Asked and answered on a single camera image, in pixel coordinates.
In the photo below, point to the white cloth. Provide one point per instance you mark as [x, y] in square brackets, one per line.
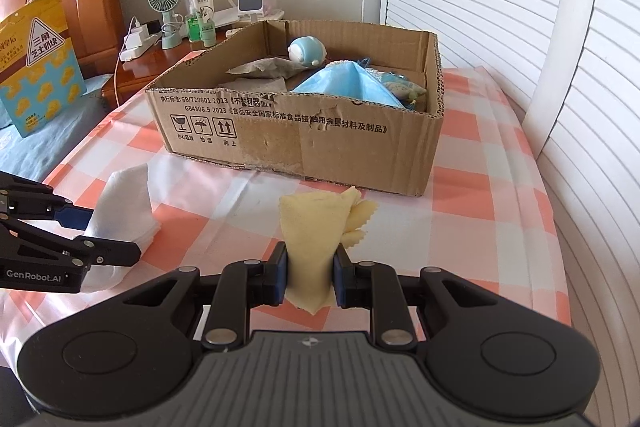
[125, 202]

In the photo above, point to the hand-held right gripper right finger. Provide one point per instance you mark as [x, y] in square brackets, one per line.
[342, 279]

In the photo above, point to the pale yellow cloth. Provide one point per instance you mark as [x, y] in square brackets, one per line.
[310, 232]

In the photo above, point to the yellow snack bag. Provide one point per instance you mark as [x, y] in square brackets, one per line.
[45, 82]

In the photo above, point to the white power strip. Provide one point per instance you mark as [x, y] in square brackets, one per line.
[137, 39]

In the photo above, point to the wooden nightstand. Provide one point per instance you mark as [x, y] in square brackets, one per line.
[150, 69]

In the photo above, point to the blue bed sheet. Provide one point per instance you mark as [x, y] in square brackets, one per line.
[75, 127]

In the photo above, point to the green hand sanitizer bottle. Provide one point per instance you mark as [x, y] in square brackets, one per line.
[193, 27]

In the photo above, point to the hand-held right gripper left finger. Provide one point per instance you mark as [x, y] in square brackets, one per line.
[281, 274]

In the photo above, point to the blue face mask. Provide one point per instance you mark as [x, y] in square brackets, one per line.
[345, 83]

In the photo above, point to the pink checked tablecloth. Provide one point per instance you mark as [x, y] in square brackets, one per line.
[475, 187]

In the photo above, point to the grey fabric pouch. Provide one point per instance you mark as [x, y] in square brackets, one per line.
[265, 67]
[250, 85]

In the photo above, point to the round blue plush toy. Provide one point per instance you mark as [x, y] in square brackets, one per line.
[307, 49]

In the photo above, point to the cardboard box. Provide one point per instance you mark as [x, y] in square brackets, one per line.
[350, 147]

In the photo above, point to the green cosmetic tube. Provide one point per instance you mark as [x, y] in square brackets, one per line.
[207, 33]

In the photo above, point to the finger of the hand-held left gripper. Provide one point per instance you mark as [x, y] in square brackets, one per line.
[75, 217]
[115, 253]

